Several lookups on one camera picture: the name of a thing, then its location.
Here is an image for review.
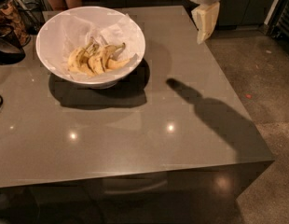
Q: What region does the white bowl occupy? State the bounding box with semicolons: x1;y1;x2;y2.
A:
34;6;147;90

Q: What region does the white paper liner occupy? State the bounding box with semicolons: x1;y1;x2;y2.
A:
60;12;145;86

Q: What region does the black kettle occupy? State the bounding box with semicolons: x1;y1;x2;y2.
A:
0;24;25;64

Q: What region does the left yellow banana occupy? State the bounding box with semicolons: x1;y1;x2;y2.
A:
67;42;92;72

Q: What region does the yellow banana with brown stripe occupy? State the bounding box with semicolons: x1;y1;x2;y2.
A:
100;43;125;71

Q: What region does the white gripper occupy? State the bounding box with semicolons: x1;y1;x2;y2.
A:
190;0;220;44

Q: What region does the black wire rack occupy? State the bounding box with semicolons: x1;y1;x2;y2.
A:
14;0;45;35

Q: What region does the patterned brown jar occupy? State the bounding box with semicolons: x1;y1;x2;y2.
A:
0;0;30;47

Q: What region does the middle yellow banana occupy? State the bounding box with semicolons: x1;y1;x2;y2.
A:
88;51;104;75

